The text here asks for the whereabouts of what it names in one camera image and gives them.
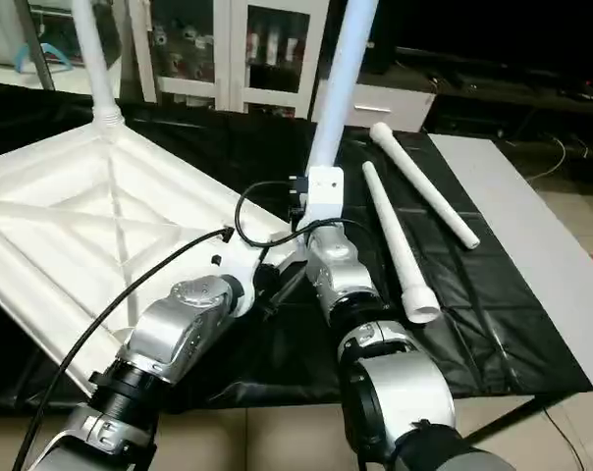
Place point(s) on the white side board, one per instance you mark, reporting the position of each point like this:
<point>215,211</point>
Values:
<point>532,235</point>

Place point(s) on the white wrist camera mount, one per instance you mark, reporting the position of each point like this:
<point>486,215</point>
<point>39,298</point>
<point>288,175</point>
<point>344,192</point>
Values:
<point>242,265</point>
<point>324,196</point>

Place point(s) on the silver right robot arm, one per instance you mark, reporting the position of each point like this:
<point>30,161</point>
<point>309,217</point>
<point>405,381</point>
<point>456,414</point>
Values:
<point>355,285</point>

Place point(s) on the teal small stool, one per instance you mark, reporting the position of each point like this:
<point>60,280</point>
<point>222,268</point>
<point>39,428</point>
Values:
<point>43,57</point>

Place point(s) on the white drawer unit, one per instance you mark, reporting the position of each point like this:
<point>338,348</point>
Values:
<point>385,108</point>

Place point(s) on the white plastic table top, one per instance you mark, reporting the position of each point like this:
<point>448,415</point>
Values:
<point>80,226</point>

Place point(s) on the black plastic mat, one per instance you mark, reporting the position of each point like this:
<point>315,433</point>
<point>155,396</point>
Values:
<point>512,324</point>

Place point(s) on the white glass door cabinet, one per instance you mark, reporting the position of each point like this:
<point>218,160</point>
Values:
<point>228,49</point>

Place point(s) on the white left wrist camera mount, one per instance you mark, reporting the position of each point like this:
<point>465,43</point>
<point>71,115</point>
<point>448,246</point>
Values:
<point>242,265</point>

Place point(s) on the white plastic table leg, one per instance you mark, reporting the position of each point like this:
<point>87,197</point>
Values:
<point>395,235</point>
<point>338,88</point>
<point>424,182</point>
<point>95,59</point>

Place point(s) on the black metal table leg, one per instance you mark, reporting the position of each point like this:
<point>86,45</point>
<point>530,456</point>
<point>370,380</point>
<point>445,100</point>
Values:
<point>503,417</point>

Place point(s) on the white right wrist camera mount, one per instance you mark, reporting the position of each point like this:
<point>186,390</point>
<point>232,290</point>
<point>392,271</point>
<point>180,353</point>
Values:
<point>324,196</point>

